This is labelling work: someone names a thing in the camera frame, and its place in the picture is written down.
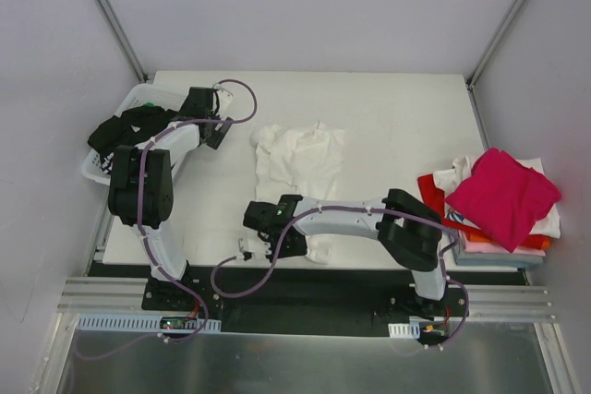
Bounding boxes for grey cable duct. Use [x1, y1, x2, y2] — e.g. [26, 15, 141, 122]
[78, 314, 222, 334]
[388, 322, 420, 340]

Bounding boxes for light blue folded t-shirt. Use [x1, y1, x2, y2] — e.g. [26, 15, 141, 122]
[452, 234, 544, 269]

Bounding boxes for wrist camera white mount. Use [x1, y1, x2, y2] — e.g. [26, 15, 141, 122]
[213, 84, 233, 118]
[238, 236, 268, 261]

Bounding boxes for magenta t-shirt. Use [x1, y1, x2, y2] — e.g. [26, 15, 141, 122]
[443, 148, 562, 252]

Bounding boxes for black printed t-shirt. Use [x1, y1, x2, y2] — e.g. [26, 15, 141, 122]
[88, 106, 177, 174]

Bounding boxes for pink folded t-shirt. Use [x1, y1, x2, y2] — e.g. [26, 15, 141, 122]
[464, 242, 546, 257]

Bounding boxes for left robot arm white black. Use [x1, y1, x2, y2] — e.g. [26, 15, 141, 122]
[108, 87, 232, 320]

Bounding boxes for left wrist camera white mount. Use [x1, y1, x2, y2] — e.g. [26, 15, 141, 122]
[213, 84, 233, 118]

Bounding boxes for aluminium rail profile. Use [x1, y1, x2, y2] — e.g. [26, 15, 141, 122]
[57, 277, 558, 323]

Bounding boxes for white folded t-shirt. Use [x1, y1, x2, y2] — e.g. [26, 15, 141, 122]
[433, 153, 563, 239]

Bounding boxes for right grey cable duct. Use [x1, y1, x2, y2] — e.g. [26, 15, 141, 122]
[388, 322, 420, 340]

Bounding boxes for purple cable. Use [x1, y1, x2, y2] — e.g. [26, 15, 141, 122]
[73, 78, 259, 360]
[211, 207, 471, 357]

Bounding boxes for red t-shirt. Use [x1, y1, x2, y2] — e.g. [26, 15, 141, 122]
[417, 174, 484, 236]

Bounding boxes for white floral print t-shirt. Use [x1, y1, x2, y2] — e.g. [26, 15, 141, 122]
[250, 121, 347, 266]

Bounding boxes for right aluminium frame post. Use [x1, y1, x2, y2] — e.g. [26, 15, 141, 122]
[466, 0, 529, 90]

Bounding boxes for left aluminium frame post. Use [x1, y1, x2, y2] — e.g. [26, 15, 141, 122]
[93, 0, 149, 83]

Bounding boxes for white plastic laundry basket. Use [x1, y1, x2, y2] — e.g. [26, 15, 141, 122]
[81, 84, 187, 185]

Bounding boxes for orange folded t-shirt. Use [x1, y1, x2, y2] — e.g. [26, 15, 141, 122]
[464, 229, 550, 250]

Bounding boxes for left grey cable duct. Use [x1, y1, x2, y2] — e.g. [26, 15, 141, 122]
[78, 314, 222, 334]

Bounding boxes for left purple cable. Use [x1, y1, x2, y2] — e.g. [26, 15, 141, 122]
[73, 78, 259, 360]

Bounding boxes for aluminium frame post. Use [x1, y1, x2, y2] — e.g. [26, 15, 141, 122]
[466, 0, 529, 90]
[93, 0, 149, 83]

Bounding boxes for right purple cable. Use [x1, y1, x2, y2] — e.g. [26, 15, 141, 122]
[211, 207, 471, 357]

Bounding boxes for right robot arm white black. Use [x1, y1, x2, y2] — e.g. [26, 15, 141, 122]
[243, 189, 449, 320]

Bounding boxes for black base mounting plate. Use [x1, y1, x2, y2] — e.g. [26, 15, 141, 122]
[141, 267, 468, 337]

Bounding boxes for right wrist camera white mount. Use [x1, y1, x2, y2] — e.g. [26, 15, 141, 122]
[238, 236, 268, 261]

